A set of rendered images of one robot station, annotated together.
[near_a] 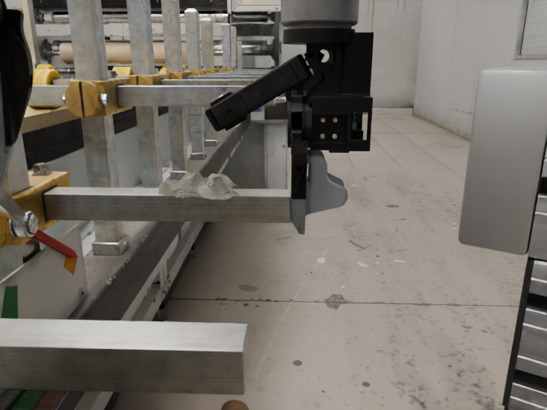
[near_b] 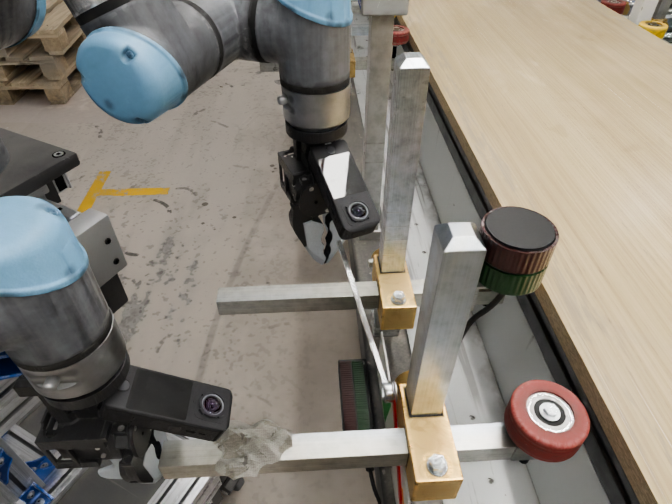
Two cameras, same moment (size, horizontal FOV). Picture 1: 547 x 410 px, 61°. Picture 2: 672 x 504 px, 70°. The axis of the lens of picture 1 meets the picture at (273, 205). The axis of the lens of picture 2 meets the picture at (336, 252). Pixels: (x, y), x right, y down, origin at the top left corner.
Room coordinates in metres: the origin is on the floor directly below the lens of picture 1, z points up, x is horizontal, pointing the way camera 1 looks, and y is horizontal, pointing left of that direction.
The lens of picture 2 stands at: (0.75, 0.15, 1.37)
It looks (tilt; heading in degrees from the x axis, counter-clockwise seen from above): 42 degrees down; 175
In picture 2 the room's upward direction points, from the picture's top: straight up
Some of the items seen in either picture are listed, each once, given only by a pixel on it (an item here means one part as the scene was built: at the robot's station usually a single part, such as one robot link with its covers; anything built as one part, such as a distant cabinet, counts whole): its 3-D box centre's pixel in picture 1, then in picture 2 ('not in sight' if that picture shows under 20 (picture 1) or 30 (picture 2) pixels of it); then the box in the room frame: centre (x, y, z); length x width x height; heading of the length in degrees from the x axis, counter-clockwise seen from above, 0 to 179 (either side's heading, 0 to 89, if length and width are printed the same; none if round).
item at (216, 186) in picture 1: (200, 181); (250, 443); (0.49, 0.08, 0.87); 0.09 x 0.07 x 0.02; 88
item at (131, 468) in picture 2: not in sight; (135, 454); (0.51, -0.03, 0.91); 0.05 x 0.02 x 0.09; 178
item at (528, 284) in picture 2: not in sight; (509, 261); (0.46, 0.32, 1.09); 0.06 x 0.06 x 0.02
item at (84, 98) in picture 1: (100, 96); not in sight; (0.73, 0.26, 0.95); 0.13 x 0.06 x 0.05; 178
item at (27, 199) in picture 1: (18, 207); (426, 430); (0.48, 0.28, 0.85); 0.13 x 0.06 x 0.05; 178
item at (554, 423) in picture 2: not in sight; (536, 435); (0.51, 0.40, 0.85); 0.08 x 0.08 x 0.11
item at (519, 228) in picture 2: not in sight; (490, 315); (0.46, 0.32, 1.02); 0.06 x 0.06 x 0.22; 88
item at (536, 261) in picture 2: not in sight; (516, 238); (0.46, 0.32, 1.11); 0.06 x 0.06 x 0.02
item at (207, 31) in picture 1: (209, 89); not in sight; (1.71, 0.23, 0.90); 0.03 x 0.03 x 0.48; 88
